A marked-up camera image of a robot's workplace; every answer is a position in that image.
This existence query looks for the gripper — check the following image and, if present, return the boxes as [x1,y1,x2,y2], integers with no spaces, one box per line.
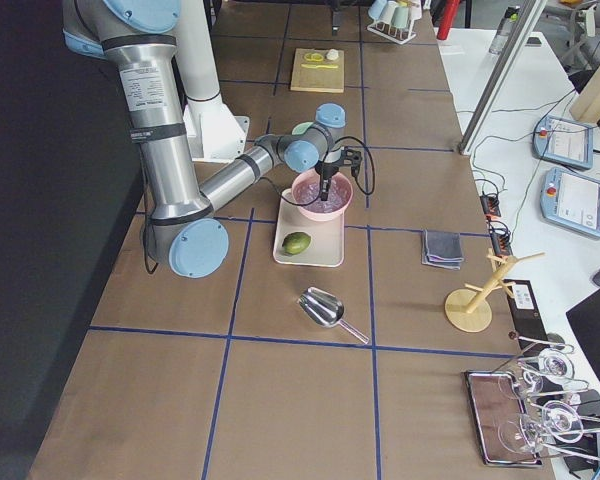
[315,12,362,201]

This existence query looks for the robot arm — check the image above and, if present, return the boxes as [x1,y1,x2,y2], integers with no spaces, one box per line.
[324,0,371,36]
[63,1,346,278]

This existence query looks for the green bowl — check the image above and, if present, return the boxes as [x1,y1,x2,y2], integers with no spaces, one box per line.
[291,121,312,135]

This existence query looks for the pink bowl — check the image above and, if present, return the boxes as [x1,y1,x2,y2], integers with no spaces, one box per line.
[291,170,353,222]

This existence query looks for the clear ice cubes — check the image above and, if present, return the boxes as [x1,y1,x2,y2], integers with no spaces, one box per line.
[294,182,349,213]

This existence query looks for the metal ice scoop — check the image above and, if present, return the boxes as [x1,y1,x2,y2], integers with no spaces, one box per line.
[297,287,369,345]

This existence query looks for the bamboo cutting board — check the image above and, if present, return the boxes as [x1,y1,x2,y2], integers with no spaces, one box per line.
[290,48,345,93]

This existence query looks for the yellow plastic knife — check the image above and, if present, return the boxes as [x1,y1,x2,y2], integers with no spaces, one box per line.
[300,63,339,71]

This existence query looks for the white cup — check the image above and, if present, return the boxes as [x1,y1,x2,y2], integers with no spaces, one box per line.
[378,0,399,25]

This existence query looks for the blue cup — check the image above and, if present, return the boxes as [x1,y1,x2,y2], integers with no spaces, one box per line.
[391,1,410,30]

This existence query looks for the beige tray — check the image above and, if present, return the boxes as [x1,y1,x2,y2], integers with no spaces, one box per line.
[273,188,345,267]

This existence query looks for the green lime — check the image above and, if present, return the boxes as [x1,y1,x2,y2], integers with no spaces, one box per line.
[282,231,312,256]

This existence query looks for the grey folded cloth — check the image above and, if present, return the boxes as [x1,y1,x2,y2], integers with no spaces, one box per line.
[421,230,464,270]

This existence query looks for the black power strip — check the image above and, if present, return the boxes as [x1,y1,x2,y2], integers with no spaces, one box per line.
[480,193,512,257]

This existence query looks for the far teach pendant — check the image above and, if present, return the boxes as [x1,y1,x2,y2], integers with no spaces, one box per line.
[533,115,594,171]

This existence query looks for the teach pendant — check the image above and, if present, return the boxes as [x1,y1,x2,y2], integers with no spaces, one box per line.
[533,115,594,171]
[540,167,600,239]

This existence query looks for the wooden mug tree stand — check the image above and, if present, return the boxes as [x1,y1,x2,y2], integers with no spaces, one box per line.
[444,248,545,333]

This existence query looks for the near teach pendant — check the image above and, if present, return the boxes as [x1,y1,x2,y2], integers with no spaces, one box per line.
[540,167,600,239]

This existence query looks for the wine glass rack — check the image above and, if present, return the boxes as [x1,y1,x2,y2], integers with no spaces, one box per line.
[464,332,600,468]

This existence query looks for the wire cup rack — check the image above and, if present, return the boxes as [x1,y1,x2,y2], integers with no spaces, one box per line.
[367,1,423,45]

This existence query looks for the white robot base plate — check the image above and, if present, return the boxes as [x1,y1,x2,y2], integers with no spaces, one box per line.
[183,100,250,163]

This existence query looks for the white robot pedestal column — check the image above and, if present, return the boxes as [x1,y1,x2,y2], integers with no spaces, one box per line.
[174,0,222,103]

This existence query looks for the aluminium frame post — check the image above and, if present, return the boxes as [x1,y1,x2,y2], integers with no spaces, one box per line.
[458,0,547,155]

